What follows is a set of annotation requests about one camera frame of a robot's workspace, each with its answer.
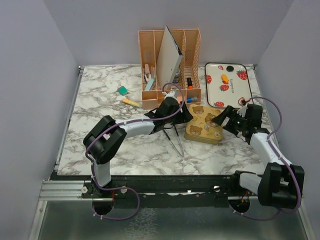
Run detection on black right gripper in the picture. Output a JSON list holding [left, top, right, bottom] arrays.
[[211, 105, 249, 136]]

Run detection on black-tipped metal tongs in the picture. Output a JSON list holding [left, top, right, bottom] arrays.
[[162, 125, 185, 158]]

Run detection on silver tin lid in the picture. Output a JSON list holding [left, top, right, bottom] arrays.
[[185, 104, 223, 136]]

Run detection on gold metal cookie tin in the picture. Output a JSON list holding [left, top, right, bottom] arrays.
[[184, 132, 223, 145]]

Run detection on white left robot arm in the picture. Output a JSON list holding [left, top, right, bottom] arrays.
[[83, 97, 193, 198]]

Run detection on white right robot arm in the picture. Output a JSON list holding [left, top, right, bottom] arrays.
[[212, 104, 305, 210]]

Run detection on strawberry print white tray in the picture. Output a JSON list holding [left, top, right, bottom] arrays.
[[204, 62, 252, 109]]

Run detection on peach plastic desk organizer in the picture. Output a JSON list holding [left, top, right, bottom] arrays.
[[138, 28, 202, 110]]

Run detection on black orange marker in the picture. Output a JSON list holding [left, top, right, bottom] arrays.
[[187, 77, 194, 89]]

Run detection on blue white patterned tin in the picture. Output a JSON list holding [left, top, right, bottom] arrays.
[[172, 68, 181, 84]]

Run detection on orange fish-shaped cookie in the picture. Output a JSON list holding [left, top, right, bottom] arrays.
[[221, 74, 229, 85]]

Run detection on light blue eraser case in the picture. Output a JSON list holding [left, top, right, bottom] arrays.
[[144, 78, 156, 91]]

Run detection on black round sandwich cookie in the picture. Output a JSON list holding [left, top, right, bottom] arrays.
[[226, 65, 234, 72]]

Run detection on pink white stapler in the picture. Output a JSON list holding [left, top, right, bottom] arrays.
[[143, 63, 154, 84]]

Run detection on grey folder board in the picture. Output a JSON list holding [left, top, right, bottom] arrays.
[[156, 25, 184, 89]]

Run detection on teal eraser block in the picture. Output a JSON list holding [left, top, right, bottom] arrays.
[[117, 86, 128, 96]]

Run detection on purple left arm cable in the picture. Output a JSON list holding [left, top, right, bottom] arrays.
[[84, 83, 186, 221]]

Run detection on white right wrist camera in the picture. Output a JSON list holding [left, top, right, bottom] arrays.
[[236, 99, 250, 118]]

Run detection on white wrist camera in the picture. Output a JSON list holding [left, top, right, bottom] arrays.
[[162, 90, 183, 103], [236, 99, 250, 118]]

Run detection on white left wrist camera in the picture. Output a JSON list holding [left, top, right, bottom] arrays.
[[162, 90, 183, 103]]

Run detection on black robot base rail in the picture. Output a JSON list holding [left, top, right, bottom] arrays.
[[81, 175, 257, 208]]

